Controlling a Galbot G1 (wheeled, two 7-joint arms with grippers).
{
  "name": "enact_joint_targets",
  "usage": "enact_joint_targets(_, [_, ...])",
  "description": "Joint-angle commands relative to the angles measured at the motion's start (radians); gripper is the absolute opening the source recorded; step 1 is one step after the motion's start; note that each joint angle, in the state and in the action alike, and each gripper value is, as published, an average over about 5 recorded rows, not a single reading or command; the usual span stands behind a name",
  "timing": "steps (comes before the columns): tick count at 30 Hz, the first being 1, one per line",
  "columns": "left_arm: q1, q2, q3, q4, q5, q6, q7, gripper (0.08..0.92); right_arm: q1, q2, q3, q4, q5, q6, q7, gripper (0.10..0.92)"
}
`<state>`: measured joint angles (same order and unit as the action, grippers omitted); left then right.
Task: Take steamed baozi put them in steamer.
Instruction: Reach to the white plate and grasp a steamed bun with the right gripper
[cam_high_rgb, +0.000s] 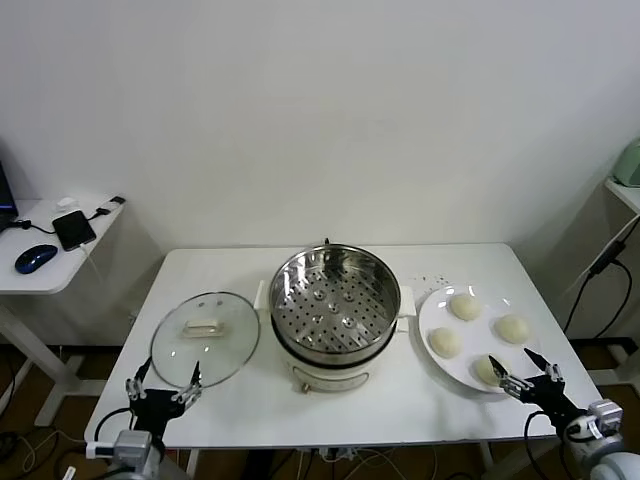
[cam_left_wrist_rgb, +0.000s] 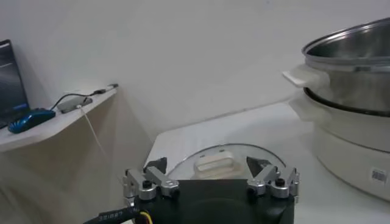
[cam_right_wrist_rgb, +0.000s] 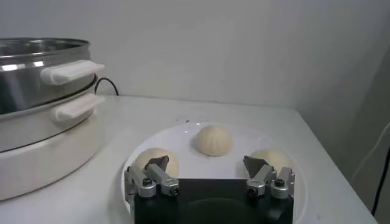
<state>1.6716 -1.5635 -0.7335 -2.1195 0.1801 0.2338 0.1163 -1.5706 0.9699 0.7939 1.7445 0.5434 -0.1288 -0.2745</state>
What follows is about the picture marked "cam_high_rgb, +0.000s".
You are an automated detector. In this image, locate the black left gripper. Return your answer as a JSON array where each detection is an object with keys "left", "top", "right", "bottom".
[{"left": 124, "top": 356, "right": 205, "bottom": 436}]

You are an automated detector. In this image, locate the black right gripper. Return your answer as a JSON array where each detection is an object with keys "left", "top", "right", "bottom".
[{"left": 488, "top": 348, "right": 577, "bottom": 427}]

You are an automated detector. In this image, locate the white steamed baozi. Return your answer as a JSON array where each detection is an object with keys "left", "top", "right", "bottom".
[
  {"left": 448, "top": 293, "right": 483, "bottom": 321},
  {"left": 494, "top": 313, "right": 530, "bottom": 345},
  {"left": 428, "top": 327, "right": 462, "bottom": 359},
  {"left": 473, "top": 354, "right": 511, "bottom": 392}
]

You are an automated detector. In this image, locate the round glass pot lid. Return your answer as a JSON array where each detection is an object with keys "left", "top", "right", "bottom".
[{"left": 149, "top": 291, "right": 262, "bottom": 390}]

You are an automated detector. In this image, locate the perforated steel steamer basket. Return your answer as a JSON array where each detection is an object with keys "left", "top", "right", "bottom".
[{"left": 269, "top": 244, "right": 402, "bottom": 364}]

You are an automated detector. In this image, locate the white round plate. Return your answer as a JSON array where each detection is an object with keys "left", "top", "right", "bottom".
[{"left": 417, "top": 284, "right": 544, "bottom": 394}]

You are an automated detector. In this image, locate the white rounded desk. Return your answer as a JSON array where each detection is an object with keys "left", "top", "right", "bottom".
[{"left": 0, "top": 197, "right": 126, "bottom": 427}]

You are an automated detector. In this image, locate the white electric cooking pot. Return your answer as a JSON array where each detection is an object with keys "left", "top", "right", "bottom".
[{"left": 253, "top": 279, "right": 417, "bottom": 394}]

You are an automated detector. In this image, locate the black smartphone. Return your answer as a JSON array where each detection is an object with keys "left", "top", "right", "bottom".
[{"left": 51, "top": 209, "right": 97, "bottom": 251}]

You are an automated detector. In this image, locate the blue computer mouse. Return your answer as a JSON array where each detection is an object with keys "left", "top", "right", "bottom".
[{"left": 13, "top": 243, "right": 59, "bottom": 275}]

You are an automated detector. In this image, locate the white power strip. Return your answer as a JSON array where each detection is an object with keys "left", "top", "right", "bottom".
[{"left": 318, "top": 446, "right": 357, "bottom": 462}]

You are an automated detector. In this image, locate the white small table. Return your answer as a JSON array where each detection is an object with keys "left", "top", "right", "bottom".
[{"left": 602, "top": 177, "right": 640, "bottom": 224}]

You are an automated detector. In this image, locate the pale green appliance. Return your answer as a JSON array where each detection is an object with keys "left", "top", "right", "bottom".
[{"left": 610, "top": 139, "right": 640, "bottom": 188}]

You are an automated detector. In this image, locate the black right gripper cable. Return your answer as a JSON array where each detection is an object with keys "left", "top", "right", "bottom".
[{"left": 523, "top": 409, "right": 569, "bottom": 441}]

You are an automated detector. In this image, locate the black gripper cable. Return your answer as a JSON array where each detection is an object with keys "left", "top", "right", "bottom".
[
  {"left": 93, "top": 406, "right": 134, "bottom": 446},
  {"left": 523, "top": 409, "right": 569, "bottom": 441}
]

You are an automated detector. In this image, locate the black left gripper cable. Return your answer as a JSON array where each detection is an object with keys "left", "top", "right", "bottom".
[{"left": 93, "top": 406, "right": 134, "bottom": 446}]

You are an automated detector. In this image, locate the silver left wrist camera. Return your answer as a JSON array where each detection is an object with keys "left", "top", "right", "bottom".
[{"left": 84, "top": 430, "right": 154, "bottom": 465}]

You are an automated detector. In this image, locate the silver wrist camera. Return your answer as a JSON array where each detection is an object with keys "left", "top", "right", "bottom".
[
  {"left": 585, "top": 398, "right": 625, "bottom": 437},
  {"left": 84, "top": 430, "right": 154, "bottom": 465}
]

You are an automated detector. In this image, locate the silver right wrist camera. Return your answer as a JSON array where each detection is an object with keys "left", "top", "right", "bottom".
[{"left": 585, "top": 398, "right": 625, "bottom": 437}]

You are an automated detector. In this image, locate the black power adapter cable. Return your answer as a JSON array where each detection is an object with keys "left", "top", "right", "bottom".
[{"left": 562, "top": 238, "right": 634, "bottom": 337}]

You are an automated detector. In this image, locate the white charging cable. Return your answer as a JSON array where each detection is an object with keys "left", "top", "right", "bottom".
[{"left": 77, "top": 242, "right": 109, "bottom": 301}]

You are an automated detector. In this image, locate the black usb adapter cable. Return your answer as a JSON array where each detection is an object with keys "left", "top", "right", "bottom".
[{"left": 0, "top": 195, "right": 126, "bottom": 235}]

